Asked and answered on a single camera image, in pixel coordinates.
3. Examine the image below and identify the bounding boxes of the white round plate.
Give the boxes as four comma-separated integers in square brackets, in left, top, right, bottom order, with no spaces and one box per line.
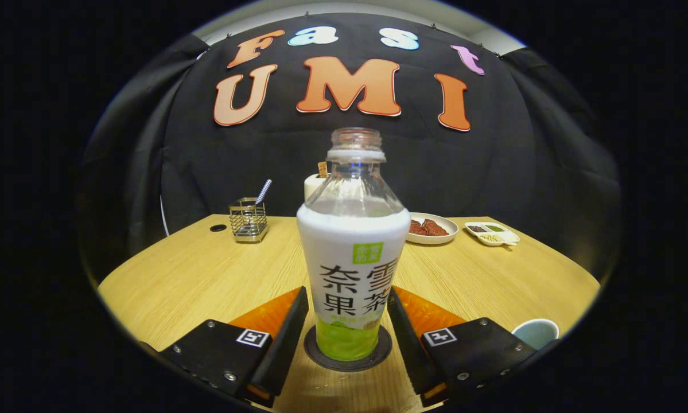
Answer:
[407,212,459,246]

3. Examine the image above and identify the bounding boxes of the cream toaster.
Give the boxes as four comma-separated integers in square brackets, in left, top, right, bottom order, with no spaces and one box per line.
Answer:
[304,173,333,201]

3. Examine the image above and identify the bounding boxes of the white green label juice bottle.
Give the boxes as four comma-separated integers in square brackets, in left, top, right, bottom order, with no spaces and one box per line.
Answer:
[296,127,411,362]

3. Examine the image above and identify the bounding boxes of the white cup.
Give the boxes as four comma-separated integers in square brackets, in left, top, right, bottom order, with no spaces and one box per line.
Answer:
[511,318,560,350]

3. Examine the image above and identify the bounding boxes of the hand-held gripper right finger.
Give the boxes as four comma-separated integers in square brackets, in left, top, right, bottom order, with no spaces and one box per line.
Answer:
[387,286,537,405]

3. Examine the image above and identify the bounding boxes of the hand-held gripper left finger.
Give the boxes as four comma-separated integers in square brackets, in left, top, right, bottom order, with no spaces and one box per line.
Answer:
[159,286,310,408]

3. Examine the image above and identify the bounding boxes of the white divided condiment dish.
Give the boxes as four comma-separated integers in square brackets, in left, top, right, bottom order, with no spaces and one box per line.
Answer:
[464,221,520,247]

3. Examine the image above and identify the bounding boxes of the dark brown round coaster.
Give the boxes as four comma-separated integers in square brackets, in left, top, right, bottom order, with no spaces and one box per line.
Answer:
[304,325,392,372]

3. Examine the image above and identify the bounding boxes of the wire mesh utensil holder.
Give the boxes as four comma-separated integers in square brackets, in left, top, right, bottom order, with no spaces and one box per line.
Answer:
[229,197,269,243]

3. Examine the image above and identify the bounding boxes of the wooden table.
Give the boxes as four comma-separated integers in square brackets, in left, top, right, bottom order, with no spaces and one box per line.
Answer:
[97,213,601,413]

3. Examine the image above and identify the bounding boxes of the red food pieces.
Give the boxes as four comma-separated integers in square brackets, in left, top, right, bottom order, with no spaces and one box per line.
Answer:
[410,219,449,236]

